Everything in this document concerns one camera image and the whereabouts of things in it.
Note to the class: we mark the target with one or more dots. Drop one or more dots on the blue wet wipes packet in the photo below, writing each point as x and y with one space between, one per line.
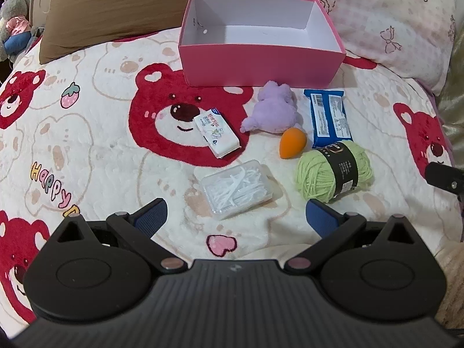
326 116

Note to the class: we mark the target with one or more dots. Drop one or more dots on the gold satin cloth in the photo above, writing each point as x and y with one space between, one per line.
455 98

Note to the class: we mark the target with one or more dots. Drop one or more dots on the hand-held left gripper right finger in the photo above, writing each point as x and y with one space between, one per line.
321 217

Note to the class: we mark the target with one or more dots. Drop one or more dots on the purple plush toy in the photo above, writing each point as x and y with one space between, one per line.
272 112

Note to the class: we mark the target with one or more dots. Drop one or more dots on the orange makeup sponge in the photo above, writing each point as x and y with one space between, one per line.
292 141

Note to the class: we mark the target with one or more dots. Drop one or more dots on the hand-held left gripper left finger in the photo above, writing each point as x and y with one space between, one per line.
152 215

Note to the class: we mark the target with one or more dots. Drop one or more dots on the white tissue pack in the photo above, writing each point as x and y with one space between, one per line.
217 134

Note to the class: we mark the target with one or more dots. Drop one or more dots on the green yarn ball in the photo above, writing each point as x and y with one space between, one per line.
315 174

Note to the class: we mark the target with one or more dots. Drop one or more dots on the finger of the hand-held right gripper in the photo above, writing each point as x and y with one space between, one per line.
444 179

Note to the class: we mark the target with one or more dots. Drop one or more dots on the clear floss pick box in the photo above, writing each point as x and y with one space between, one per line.
235 188

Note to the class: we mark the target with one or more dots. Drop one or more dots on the red bear printed blanket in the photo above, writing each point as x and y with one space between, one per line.
90 134

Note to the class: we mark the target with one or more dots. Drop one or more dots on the pink cardboard box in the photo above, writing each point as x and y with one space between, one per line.
253 65

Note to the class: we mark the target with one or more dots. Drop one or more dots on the grey plush toy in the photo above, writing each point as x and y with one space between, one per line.
14 14

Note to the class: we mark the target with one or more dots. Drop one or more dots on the person's beige fuzzy clothing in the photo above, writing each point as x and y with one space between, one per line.
451 279

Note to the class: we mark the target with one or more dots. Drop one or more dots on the pink patterned blanket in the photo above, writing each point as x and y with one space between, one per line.
380 7

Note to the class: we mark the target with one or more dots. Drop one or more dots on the brown pillow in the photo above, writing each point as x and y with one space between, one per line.
108 7

